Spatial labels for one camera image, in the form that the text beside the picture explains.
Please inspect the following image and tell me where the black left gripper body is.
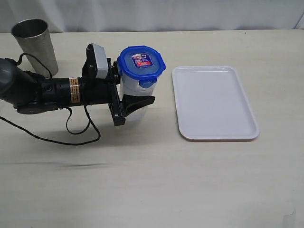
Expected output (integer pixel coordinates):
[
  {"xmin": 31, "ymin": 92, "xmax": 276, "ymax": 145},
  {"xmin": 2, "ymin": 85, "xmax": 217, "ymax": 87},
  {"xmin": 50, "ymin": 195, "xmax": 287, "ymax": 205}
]
[{"xmin": 81, "ymin": 43, "xmax": 125, "ymax": 126}]

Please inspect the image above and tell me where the blue plastic lid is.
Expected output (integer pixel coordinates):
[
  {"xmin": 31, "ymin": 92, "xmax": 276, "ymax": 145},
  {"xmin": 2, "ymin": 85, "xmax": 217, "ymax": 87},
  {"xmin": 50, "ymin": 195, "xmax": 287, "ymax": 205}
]
[{"xmin": 117, "ymin": 46, "xmax": 166, "ymax": 90}]

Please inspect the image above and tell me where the stainless steel cup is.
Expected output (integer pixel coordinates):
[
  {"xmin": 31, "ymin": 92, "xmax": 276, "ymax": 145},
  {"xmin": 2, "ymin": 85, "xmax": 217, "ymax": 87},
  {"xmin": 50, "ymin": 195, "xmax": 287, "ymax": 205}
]
[{"xmin": 11, "ymin": 19, "xmax": 58, "ymax": 77}]

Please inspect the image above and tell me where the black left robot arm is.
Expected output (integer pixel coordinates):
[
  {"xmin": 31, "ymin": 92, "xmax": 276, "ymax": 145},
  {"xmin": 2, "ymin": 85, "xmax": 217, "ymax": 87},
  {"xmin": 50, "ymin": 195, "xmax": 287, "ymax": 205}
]
[{"xmin": 0, "ymin": 43, "xmax": 155, "ymax": 126}]

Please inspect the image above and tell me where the white rectangular tray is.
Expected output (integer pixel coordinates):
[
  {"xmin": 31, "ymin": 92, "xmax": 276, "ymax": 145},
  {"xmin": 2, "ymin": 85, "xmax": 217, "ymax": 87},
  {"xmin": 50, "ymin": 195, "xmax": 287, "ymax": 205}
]
[{"xmin": 172, "ymin": 66, "xmax": 260, "ymax": 142}]

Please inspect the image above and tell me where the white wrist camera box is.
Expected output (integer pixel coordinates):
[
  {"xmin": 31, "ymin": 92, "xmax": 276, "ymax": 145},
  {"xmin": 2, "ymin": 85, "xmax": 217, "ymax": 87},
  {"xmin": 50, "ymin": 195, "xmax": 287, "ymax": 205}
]
[{"xmin": 92, "ymin": 43, "xmax": 109, "ymax": 79}]

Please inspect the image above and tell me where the black cable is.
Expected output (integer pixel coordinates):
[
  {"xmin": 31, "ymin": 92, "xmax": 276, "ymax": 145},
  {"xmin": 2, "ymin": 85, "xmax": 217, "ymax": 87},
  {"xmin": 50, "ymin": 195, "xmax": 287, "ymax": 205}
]
[{"xmin": 0, "ymin": 53, "xmax": 101, "ymax": 145}]

